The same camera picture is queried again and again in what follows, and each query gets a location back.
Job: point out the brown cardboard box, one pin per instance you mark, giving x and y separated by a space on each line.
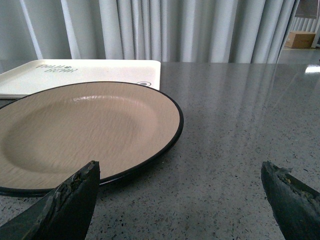
300 39

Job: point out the beige plate with black rim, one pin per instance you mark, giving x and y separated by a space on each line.
47 136

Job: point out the grey pleated curtain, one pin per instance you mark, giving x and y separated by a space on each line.
215 31

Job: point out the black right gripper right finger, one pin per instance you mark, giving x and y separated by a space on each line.
295 205

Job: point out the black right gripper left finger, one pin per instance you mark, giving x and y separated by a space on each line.
65 213

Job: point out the white rectangular tray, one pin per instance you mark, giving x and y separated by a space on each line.
43 74

